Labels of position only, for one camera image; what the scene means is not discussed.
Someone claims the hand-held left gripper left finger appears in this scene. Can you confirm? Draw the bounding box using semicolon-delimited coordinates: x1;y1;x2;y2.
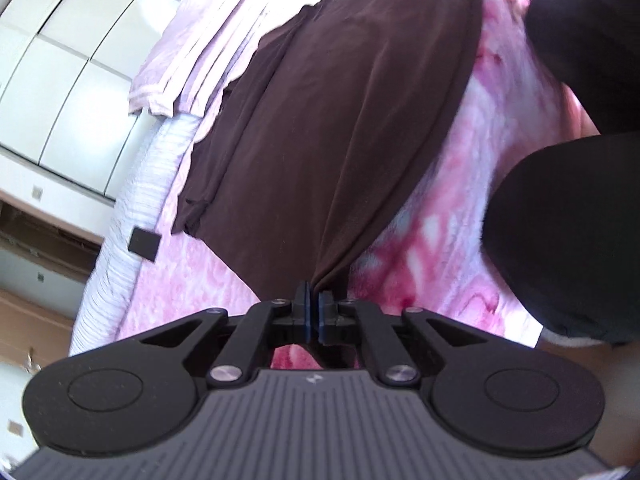
137;280;314;389

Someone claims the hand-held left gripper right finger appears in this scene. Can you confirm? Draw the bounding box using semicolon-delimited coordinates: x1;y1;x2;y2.
313;287;490;387

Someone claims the dark brown shirt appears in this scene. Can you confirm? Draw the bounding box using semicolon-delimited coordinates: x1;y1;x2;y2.
170;0;483;293

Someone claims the black phone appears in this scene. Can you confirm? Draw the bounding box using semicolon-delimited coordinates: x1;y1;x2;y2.
128;226;162;262

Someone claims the pink floral blanket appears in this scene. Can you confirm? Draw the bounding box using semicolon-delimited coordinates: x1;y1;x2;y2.
117;0;601;368

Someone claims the white striped rolled quilt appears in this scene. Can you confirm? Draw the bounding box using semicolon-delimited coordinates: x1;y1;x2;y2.
67;110;201;356

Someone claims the person's black-trousered leg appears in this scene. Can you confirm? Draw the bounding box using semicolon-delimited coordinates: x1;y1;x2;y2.
482;132;640;346
525;0;640;136

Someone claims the white wardrobe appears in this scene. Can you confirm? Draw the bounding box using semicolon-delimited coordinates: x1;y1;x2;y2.
0;0;183;206

